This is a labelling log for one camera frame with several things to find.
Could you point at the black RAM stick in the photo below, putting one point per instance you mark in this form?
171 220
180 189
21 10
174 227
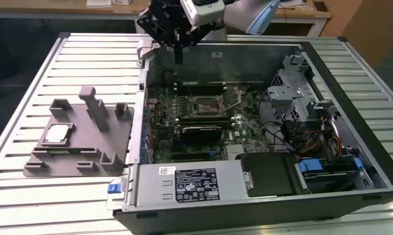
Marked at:
203 124
202 119

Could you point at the wooden cabinet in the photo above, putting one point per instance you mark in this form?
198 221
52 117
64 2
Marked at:
371 24

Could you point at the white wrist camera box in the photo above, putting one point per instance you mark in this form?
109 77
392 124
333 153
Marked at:
203 12

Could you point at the CPU socket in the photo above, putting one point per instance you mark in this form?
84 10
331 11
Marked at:
206 107

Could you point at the black open PC case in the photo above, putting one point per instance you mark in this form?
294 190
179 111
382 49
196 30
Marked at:
215 220

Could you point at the grey parts rack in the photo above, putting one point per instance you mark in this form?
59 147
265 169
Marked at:
84 144

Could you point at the silver drive cage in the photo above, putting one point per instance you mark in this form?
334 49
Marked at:
286 96

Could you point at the blue power supply latch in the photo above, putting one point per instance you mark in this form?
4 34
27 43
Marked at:
113 189

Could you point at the green RAM stick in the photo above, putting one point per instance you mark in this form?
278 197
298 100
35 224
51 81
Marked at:
75 151

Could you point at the silver chipset heatsink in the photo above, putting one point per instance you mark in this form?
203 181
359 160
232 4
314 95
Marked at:
235 151

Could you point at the silver CPU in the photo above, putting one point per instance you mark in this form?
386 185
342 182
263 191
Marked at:
59 133

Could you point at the blue plastic clip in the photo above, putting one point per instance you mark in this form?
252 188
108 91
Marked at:
357 164

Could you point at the green motherboard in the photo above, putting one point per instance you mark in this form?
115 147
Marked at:
248 137

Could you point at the blue disk carrier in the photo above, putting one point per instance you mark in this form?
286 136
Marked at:
310 166

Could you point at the silver power supply unit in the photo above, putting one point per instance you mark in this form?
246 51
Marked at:
150 186

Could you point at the black graphics card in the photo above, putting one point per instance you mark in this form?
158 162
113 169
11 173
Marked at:
200 134

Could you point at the wooden desk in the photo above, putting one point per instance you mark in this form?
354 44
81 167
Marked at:
52 9

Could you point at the silver locking lever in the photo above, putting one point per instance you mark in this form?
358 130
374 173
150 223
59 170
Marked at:
235 103

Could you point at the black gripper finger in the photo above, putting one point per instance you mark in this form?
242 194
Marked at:
156 29
198 34

